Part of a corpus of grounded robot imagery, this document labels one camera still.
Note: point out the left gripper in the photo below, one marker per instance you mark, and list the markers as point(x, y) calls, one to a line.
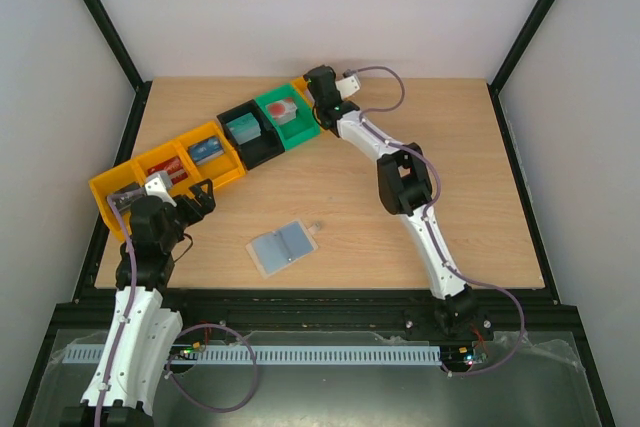
point(196, 214)

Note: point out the beige card holder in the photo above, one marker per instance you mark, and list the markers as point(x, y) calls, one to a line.
point(278, 249)

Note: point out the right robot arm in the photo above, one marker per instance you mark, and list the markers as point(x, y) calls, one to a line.
point(407, 186)

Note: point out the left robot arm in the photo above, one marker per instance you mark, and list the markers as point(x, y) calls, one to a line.
point(142, 331)

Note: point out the blue card stack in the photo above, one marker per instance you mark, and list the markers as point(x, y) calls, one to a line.
point(205, 150)

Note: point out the black VIP card stack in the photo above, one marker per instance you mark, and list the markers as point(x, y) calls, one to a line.
point(123, 198)

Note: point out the red circle card stack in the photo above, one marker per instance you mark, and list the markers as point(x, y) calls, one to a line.
point(282, 111)

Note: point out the yellow bin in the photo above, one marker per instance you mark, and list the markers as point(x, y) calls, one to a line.
point(301, 86)
point(223, 170)
point(123, 178)
point(163, 152)

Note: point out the yellow bin far left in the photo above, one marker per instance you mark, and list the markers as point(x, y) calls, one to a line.
point(123, 178)

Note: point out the black bin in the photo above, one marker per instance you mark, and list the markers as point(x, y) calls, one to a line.
point(260, 150)

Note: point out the green bin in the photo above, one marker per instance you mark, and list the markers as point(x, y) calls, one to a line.
point(298, 131)

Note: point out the yellow bin far right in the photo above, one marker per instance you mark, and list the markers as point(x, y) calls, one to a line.
point(301, 86)

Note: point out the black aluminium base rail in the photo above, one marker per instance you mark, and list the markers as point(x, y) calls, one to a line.
point(408, 312)

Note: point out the white slotted cable duct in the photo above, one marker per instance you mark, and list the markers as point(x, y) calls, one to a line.
point(316, 355)

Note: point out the left black frame post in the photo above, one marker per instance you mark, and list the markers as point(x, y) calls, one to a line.
point(115, 43)

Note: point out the black frame post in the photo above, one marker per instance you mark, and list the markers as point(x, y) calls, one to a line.
point(522, 41)
point(115, 43)

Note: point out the right black frame post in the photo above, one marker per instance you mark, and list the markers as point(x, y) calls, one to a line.
point(522, 41)

